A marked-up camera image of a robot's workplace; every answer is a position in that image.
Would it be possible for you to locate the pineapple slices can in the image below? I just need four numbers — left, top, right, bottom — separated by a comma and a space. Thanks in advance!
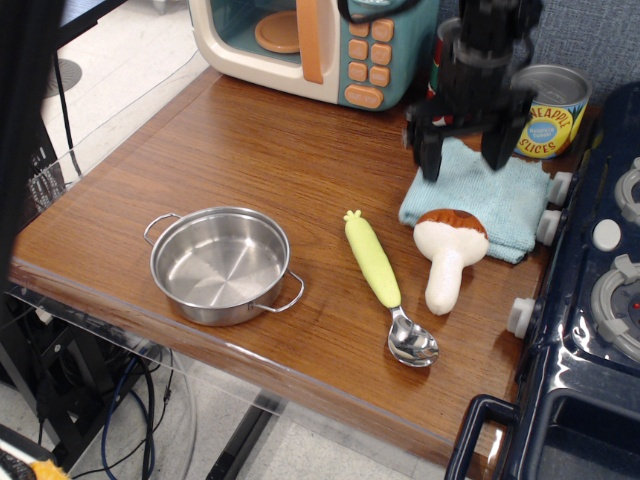
512, 64, 592, 159

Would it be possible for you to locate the stainless steel pot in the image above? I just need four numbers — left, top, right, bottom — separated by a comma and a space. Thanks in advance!
143, 206, 305, 327

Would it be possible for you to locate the toy microwave oven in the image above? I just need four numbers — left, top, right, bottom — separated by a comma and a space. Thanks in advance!
188, 1, 439, 111

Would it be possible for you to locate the green handled metal spoon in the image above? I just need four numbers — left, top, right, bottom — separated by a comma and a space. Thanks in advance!
343, 210, 439, 368

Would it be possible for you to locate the dark blue toy stove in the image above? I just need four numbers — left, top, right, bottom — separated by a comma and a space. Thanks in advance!
446, 83, 639, 479

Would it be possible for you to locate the tomato sauce can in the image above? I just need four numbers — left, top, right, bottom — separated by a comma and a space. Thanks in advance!
427, 17, 461, 103

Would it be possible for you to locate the light blue cloth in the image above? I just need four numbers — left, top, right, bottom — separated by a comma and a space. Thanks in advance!
399, 138, 551, 264

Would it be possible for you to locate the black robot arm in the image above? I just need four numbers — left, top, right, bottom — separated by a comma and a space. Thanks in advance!
404, 1, 542, 182

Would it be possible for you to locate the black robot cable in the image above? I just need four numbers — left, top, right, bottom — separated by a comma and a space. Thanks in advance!
337, 0, 426, 26

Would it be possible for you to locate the blue floor cable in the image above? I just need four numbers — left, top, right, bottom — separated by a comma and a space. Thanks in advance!
101, 357, 156, 480

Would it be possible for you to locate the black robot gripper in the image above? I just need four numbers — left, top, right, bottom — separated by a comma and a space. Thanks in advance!
404, 29, 535, 182

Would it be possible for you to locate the plush toy mushroom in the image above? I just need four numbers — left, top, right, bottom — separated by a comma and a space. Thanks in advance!
413, 209, 489, 316

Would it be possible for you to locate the black table leg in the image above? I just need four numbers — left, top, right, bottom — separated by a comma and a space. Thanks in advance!
205, 404, 282, 480

